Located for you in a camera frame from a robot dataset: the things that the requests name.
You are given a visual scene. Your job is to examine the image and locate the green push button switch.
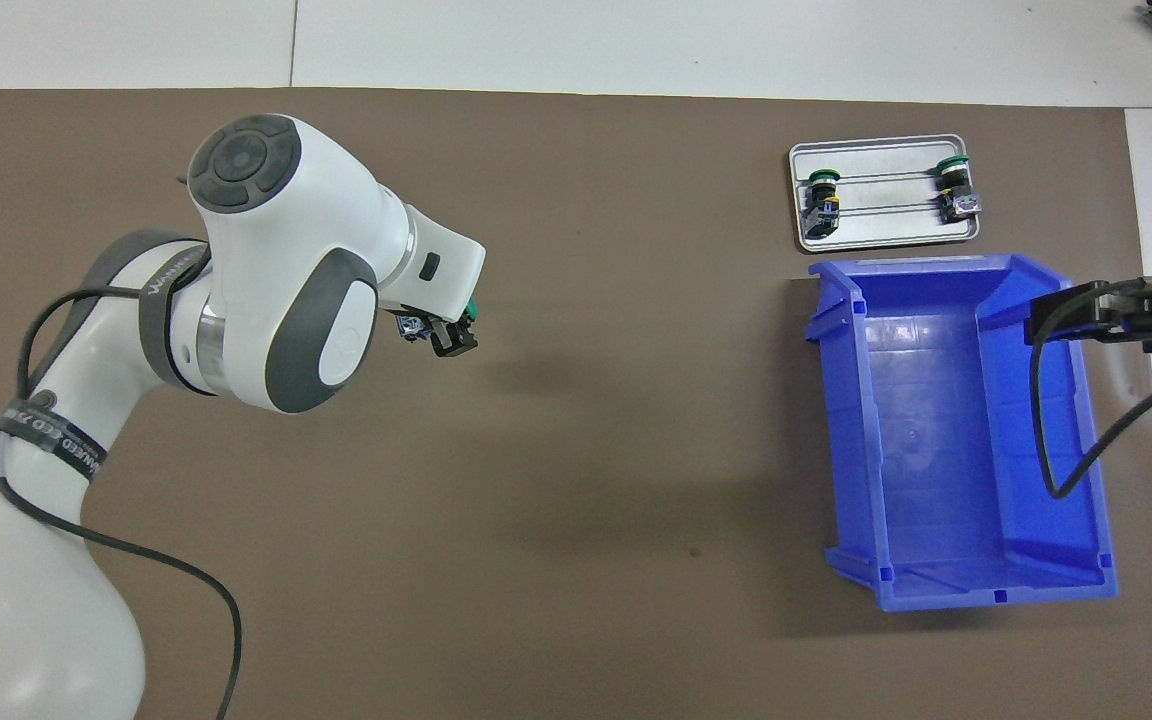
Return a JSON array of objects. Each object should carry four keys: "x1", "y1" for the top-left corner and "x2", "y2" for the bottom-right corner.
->
[
  {"x1": 802, "y1": 168, "x2": 844, "y2": 241},
  {"x1": 396, "y1": 298, "x2": 480, "y2": 343},
  {"x1": 936, "y1": 155, "x2": 984, "y2": 224}
]

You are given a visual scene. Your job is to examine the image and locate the brown table mat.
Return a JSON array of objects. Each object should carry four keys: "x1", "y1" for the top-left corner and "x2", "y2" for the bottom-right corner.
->
[{"x1": 0, "y1": 88, "x2": 1152, "y2": 720}]

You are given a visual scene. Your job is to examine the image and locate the blue plastic storage bin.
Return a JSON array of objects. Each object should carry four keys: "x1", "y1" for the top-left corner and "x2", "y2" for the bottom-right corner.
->
[{"x1": 804, "y1": 252, "x2": 1120, "y2": 613}]

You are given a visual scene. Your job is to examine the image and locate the silver metal tray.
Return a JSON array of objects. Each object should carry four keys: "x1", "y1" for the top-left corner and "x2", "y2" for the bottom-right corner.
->
[{"x1": 788, "y1": 134, "x2": 981, "y2": 251}]

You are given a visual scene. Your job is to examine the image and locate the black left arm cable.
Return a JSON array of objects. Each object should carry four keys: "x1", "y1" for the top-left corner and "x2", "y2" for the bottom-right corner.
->
[{"x1": 0, "y1": 285, "x2": 243, "y2": 720}]

